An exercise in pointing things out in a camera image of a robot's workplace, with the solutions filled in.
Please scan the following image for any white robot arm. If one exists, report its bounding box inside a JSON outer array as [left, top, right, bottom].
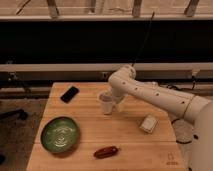
[[108, 65, 213, 171]]

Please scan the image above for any black smartphone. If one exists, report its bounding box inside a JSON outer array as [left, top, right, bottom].
[[60, 86, 79, 103]]

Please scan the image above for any black chair base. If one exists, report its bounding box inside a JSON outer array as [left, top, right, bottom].
[[0, 109, 28, 120]]

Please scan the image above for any black hanging cable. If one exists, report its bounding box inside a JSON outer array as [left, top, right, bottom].
[[131, 11, 156, 67]]

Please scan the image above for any brown sausage-shaped object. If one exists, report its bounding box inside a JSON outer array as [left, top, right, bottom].
[[93, 146, 119, 159]]

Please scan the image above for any white square sponge block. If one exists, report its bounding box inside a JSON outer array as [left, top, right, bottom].
[[139, 115, 158, 134]]

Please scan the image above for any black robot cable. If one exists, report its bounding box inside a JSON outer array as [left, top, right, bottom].
[[171, 117, 200, 145]]

